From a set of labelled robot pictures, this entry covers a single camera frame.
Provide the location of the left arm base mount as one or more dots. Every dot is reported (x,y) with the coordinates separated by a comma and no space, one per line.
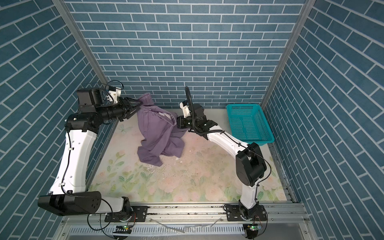
(134,214)

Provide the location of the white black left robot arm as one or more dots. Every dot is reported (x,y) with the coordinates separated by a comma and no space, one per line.
(68,196)

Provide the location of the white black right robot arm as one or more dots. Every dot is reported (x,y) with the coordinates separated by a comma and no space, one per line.
(250,164)

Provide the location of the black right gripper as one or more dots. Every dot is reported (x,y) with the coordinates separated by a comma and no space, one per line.
(181,124)

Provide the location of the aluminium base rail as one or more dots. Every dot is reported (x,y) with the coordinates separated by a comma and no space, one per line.
(286,221)

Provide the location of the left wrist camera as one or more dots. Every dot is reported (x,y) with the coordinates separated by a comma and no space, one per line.
(90,97)

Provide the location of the teal plastic basket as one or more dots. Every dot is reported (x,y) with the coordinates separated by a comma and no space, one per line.
(249,124)

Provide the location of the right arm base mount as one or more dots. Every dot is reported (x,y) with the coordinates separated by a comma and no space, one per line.
(236,213)

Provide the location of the purple trousers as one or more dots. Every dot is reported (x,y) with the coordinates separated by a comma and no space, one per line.
(160,131)

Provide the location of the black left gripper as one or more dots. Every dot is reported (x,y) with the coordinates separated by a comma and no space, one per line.
(126,108)

